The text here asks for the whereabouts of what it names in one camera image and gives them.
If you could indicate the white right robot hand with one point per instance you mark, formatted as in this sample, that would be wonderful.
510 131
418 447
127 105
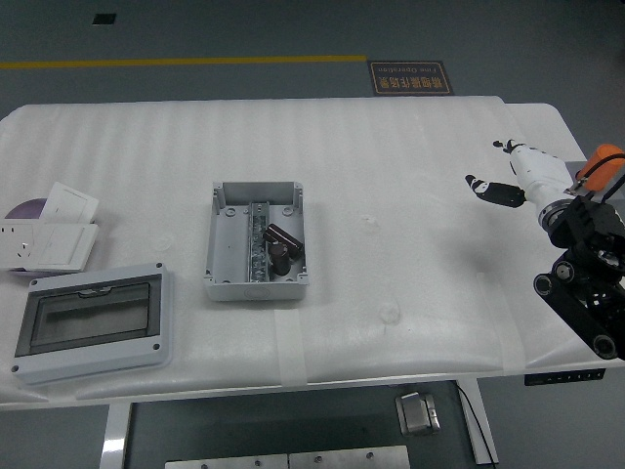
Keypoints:
537 171

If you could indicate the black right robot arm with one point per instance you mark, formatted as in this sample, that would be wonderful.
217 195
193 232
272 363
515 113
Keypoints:
581 220

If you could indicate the open grey junction box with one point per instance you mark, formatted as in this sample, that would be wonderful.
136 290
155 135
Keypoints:
229 244

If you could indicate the orange cylinder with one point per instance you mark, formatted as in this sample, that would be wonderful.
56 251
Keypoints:
603 178

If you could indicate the black floor sign orange text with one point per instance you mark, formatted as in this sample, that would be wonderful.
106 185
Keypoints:
411 78

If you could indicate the black table control panel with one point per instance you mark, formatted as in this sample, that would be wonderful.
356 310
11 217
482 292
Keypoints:
561 377

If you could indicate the white table leg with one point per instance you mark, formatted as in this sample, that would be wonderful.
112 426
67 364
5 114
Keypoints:
483 425
114 435

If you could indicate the silver metal pedal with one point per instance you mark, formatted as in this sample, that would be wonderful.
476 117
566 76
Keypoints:
417 415

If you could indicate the grey metal plate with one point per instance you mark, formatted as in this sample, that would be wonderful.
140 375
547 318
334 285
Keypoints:
224 462
349 458

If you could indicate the white foam mat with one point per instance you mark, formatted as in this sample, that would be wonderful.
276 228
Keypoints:
146 146

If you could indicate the purple disc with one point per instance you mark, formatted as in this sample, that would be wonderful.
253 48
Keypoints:
29 209

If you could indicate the metal mounting rail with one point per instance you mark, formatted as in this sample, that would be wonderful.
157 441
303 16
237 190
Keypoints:
258 264

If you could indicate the thin white switch plate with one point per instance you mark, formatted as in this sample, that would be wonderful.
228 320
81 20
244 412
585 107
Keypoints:
68 202

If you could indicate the white switch panel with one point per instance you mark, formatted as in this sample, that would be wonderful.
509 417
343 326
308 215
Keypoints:
61 246

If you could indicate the grey enclosure cover tinted window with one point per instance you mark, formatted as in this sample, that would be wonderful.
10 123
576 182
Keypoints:
93 359

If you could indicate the white wall socket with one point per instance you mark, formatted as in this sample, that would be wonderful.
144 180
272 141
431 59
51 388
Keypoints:
14 244

